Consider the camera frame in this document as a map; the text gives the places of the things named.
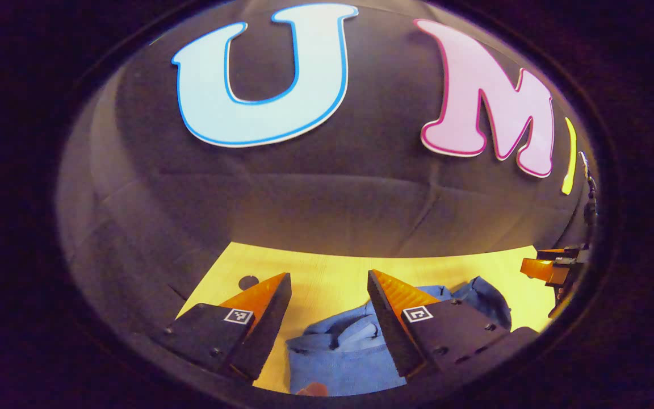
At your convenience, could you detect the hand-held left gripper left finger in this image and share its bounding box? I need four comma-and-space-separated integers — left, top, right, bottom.
163, 273, 292, 381

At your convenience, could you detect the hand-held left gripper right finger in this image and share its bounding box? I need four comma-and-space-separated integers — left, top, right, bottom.
367, 269, 512, 378

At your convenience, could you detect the blue shirt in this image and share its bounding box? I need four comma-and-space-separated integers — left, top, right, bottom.
286, 277, 512, 397

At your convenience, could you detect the black backdrop cloth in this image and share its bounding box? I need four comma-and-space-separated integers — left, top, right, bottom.
57, 0, 597, 319

